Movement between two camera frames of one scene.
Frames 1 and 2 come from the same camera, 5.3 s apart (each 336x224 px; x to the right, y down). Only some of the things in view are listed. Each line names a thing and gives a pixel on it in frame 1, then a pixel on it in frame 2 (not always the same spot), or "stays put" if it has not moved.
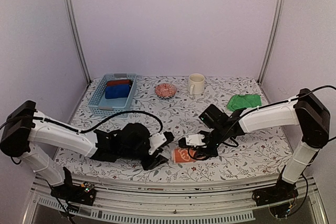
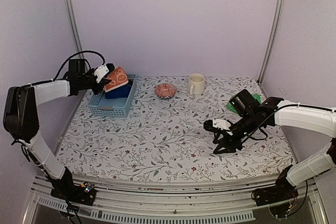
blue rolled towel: [112, 92] stays put
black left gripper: [155, 161] to [104, 80]
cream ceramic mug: [196, 83] stays put
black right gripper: [201, 153] to [227, 141]
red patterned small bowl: [165, 91] stays put
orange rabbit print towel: [183, 155] to [118, 76]
